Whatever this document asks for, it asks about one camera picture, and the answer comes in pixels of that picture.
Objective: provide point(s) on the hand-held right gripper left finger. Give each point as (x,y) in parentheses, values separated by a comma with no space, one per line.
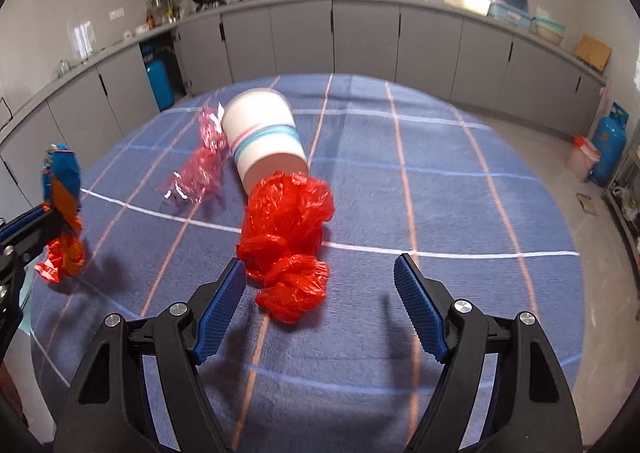
(220,318)

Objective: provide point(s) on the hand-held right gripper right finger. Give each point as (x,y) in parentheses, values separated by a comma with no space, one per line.
(420,313)

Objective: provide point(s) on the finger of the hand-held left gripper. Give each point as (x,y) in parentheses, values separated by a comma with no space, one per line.
(27,218)
(30,235)

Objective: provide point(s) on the blue orange snack wrapper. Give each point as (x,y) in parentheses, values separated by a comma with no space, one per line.
(62,178)

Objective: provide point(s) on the red plastic bag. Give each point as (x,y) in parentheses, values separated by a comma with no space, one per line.
(285,233)

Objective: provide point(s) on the blue plaid tablecloth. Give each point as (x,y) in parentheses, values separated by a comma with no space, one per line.
(450,183)

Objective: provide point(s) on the pink foil wrapper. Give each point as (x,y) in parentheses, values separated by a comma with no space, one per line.
(200,173)

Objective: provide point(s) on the glass jar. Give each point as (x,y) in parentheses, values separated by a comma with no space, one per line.
(63,69)

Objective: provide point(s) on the blue water filter cylinder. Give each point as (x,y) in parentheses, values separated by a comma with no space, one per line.
(160,83)

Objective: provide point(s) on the white striped paper cup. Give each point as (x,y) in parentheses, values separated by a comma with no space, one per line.
(260,133)

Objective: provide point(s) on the brown cardboard piece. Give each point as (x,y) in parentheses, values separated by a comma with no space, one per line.
(586,204)

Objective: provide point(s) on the red white plastic bucket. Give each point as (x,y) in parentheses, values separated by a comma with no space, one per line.
(582,160)

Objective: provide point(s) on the metal storage rack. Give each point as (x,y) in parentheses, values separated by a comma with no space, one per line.
(627,203)

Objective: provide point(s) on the blue gas cylinder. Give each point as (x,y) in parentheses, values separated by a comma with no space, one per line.
(609,148)

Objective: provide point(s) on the grey kitchen counter cabinets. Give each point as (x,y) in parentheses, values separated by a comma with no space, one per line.
(370,38)

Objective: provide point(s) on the green lidded container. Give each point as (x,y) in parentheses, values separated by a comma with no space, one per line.
(547,30)

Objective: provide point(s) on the wooden cutting board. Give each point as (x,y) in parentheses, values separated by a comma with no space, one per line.
(592,53)

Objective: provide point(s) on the white plastic basin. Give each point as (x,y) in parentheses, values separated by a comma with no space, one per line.
(467,3)

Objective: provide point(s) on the blue bread box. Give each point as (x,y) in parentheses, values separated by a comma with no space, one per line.
(507,5)

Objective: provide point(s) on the white wall socket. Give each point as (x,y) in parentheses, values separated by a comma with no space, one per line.
(116,13)

